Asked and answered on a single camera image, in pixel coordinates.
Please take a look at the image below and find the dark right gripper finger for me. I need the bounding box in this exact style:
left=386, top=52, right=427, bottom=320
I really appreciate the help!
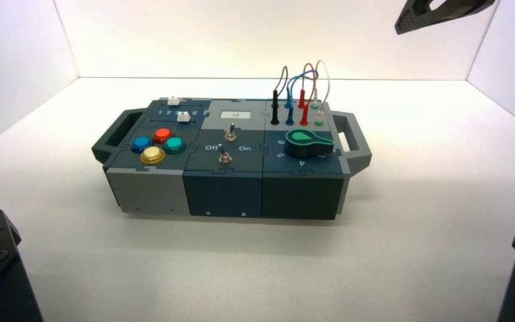
left=394, top=0, right=498, bottom=36

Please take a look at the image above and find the green push button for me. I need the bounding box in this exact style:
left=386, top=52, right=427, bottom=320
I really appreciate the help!
left=163, top=136, right=187, bottom=155

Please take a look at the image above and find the red push button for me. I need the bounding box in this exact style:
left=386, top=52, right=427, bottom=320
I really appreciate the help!
left=152, top=128, right=174, bottom=144

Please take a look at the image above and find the yellow push button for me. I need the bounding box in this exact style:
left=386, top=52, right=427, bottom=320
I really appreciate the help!
left=139, top=146, right=167, bottom=166

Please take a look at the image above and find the blue push button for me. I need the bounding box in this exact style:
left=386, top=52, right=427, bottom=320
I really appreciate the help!
left=131, top=136, right=153, bottom=154

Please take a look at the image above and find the green rotary knob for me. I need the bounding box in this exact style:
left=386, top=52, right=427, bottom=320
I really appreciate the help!
left=284, top=129, right=335, bottom=160

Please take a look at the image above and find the grey modular control box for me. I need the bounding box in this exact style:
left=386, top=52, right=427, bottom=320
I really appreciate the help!
left=91, top=97, right=373, bottom=221

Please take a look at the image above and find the white jumper cable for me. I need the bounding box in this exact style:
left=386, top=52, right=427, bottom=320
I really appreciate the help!
left=310, top=60, right=331, bottom=127

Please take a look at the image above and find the red jumper cable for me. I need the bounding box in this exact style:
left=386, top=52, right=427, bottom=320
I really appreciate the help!
left=297, top=62, right=319, bottom=127

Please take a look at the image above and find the blue jumper cable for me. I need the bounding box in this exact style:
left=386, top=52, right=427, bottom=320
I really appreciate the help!
left=284, top=73, right=319, bottom=126

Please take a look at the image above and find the black jumper cable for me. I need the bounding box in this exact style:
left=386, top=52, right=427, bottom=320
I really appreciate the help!
left=270, top=65, right=290, bottom=126

